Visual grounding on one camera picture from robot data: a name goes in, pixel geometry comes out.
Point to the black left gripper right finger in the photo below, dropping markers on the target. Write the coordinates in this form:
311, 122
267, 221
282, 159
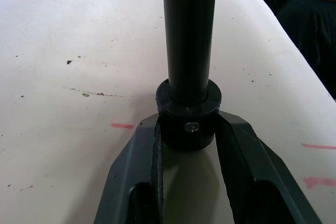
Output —
252, 161

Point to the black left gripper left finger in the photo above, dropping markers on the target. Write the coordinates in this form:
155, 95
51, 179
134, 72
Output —
123, 171

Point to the black hand pump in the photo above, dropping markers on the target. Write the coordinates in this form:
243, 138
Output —
187, 51

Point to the seated person in black clothes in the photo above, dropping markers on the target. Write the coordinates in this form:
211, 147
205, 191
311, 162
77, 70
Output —
307, 22

